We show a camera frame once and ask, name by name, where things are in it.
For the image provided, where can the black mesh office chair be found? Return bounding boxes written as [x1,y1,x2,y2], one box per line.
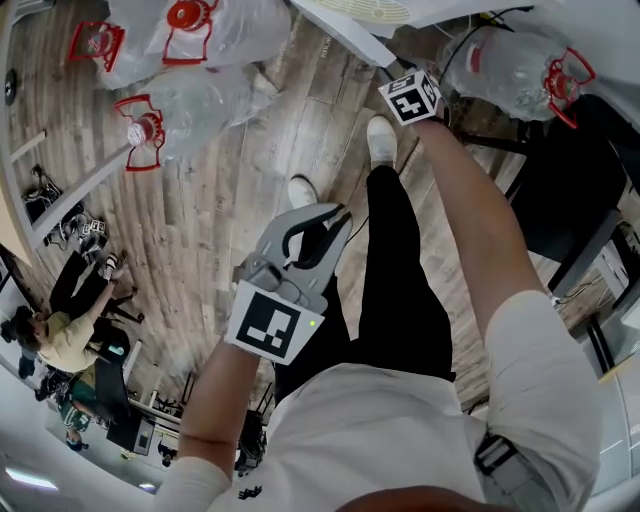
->
[462,92,640,374]

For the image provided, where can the person's right forearm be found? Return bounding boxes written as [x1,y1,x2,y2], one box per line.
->
[413,118,547,326]

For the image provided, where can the person in white coat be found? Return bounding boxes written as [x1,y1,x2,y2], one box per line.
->
[159,289,604,512]

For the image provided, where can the person's left forearm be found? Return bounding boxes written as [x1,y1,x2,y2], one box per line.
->
[177,342,261,474]

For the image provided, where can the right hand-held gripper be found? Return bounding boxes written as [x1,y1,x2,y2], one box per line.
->
[378,69,444,126]

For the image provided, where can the person's black trousers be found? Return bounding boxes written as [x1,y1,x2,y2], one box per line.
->
[273,164,457,404]

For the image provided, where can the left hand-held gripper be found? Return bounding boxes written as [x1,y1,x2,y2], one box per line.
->
[224,203,353,366]

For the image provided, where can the person's head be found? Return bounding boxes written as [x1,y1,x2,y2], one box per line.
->
[337,483,516,512]

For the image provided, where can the grey strap with black buckle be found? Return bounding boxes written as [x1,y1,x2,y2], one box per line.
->
[473,433,556,512]

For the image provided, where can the person's white shoe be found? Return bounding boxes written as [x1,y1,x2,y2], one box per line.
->
[287,174,320,210]
[366,115,400,171]

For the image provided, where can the black cable bundle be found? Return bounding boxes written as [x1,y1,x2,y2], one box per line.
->
[22,163,65,224]

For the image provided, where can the person's left white shoe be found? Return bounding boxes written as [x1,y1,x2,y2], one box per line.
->
[287,174,320,210]

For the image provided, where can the idle gripper devices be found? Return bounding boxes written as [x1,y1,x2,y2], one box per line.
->
[58,213,110,257]

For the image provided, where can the white water dispenser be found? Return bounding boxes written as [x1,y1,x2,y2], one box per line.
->
[288,0,539,69]

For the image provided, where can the person's right white shoe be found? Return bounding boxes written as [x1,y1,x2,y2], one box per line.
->
[366,115,400,171]

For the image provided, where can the clear jug with red handle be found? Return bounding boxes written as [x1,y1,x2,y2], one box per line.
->
[442,24,597,130]

